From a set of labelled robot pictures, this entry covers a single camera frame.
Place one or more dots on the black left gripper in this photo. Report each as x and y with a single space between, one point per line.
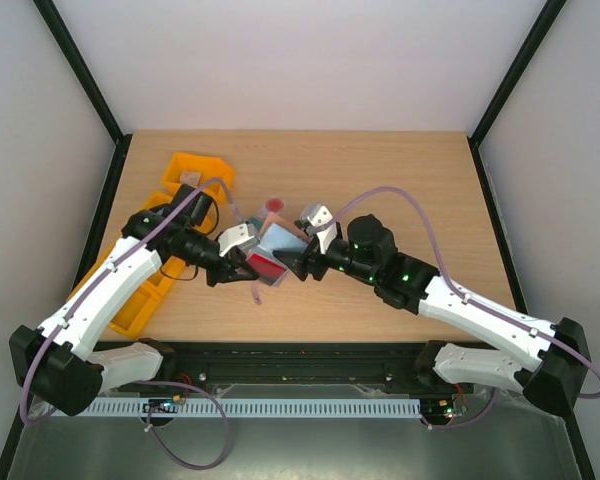
230 266

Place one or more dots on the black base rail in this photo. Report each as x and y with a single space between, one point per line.
390 366

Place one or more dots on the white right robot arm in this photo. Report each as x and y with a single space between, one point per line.
540 359

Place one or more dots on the pink card holder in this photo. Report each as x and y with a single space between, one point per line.
277 237

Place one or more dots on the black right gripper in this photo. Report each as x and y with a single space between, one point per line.
313 260

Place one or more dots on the black left frame post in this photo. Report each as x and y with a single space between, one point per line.
72 54

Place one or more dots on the teal credit card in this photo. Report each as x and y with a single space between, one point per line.
256 221

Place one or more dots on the grey slotted cable duct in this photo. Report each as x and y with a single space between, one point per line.
382 408

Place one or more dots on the black right frame post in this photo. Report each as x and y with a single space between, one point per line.
533 40

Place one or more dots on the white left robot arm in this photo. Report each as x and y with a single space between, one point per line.
57 361

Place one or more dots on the yellow bin top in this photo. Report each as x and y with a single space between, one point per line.
194 170

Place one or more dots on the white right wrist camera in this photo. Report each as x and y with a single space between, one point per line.
318 223

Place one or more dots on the yellow bin bottom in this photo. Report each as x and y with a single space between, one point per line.
136 312

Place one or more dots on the black frame post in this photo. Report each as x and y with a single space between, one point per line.
533 40
72 54

